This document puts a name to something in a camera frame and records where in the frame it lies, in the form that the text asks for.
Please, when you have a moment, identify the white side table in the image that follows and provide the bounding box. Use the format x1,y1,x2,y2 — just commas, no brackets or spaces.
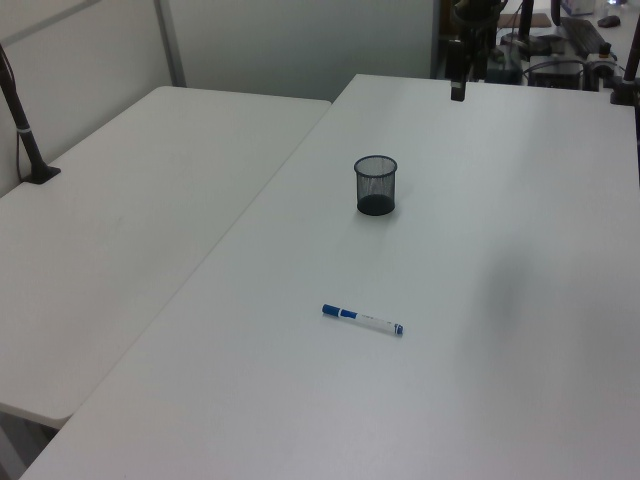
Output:
0,85,334,429

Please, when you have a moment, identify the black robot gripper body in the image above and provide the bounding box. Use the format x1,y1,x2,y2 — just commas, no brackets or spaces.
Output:
451,0,504,41

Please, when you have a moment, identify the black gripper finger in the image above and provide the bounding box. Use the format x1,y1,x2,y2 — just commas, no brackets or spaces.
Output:
447,38,469,103
470,34,489,82

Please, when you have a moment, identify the black pole with white tie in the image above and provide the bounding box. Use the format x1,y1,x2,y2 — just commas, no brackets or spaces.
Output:
0,42,62,187

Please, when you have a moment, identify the grey electronics unit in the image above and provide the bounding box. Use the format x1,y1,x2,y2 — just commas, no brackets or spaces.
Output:
528,53,586,91

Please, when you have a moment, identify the white and blue box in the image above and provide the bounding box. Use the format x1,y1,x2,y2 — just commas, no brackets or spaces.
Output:
558,0,597,16

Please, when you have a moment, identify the grey partition frame post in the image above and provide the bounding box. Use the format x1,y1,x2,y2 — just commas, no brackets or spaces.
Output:
153,0,188,89

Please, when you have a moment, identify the black mesh pen cup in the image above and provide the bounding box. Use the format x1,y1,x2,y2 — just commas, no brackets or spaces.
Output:
353,155,400,218

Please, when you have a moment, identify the black pole with table clamp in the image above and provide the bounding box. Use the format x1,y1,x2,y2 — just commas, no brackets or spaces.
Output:
608,24,640,106

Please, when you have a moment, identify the white device with black knob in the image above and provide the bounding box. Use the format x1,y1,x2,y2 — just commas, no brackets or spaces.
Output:
583,43,620,92

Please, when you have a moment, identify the black computer keyboard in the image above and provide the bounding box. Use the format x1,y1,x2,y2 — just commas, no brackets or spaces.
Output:
559,16,609,57

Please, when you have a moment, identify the blue and white marker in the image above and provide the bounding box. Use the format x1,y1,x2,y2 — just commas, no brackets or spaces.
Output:
320,302,407,338

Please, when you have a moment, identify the thin black stand pole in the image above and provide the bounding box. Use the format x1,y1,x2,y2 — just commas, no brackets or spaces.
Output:
518,0,535,44

